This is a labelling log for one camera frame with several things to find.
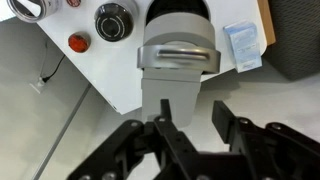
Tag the dark grey fabric sofa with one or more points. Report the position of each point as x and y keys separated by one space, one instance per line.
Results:
x=296 y=36

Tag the glass jar with metal lid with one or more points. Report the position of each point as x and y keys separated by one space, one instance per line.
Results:
x=33 y=8

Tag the white power outlet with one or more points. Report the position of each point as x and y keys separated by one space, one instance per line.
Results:
x=37 y=85

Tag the blue and yellow packet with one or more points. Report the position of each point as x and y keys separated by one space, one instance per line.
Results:
x=244 y=45

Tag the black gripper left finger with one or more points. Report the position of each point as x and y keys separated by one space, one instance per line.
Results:
x=133 y=153

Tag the black travel mug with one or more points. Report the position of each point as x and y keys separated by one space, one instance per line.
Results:
x=114 y=21

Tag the thin metal pole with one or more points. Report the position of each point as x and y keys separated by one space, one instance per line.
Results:
x=61 y=131

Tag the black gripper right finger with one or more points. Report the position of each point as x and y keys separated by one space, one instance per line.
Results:
x=276 y=153

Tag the grey coffee machine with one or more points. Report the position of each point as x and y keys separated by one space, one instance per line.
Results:
x=178 y=36

